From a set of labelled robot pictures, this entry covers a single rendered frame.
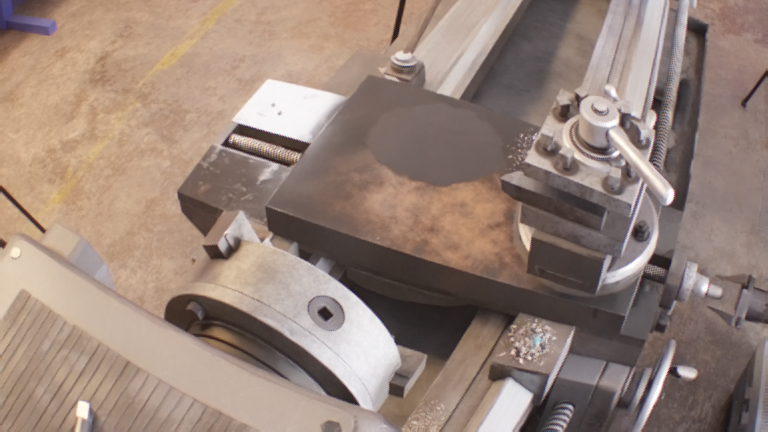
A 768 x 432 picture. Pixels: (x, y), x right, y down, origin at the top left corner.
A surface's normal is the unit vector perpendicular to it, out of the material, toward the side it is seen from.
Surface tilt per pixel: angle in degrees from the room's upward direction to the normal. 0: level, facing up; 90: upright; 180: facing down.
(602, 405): 90
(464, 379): 0
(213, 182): 0
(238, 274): 10
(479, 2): 0
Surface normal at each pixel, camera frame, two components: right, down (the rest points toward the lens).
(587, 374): -0.03, -0.72
